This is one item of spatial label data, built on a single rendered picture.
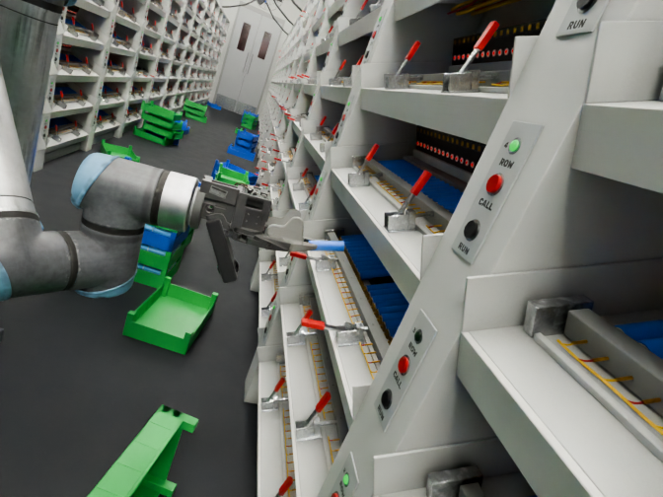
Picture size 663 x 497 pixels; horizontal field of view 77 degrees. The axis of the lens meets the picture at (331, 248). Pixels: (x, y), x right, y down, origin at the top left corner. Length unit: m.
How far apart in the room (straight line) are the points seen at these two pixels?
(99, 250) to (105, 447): 0.55
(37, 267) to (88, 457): 0.55
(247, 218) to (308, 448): 0.38
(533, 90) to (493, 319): 0.19
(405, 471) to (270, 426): 0.62
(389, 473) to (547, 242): 0.25
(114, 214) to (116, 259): 0.07
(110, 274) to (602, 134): 0.65
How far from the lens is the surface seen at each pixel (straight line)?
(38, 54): 1.03
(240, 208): 0.67
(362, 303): 0.70
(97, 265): 0.71
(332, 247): 0.73
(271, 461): 0.97
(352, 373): 0.59
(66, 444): 1.14
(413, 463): 0.45
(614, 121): 0.33
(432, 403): 0.41
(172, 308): 1.61
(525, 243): 0.36
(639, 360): 0.34
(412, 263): 0.48
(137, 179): 0.69
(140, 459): 0.85
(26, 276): 0.68
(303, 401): 0.82
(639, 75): 0.37
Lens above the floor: 0.84
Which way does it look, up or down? 17 degrees down
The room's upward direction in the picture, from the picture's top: 22 degrees clockwise
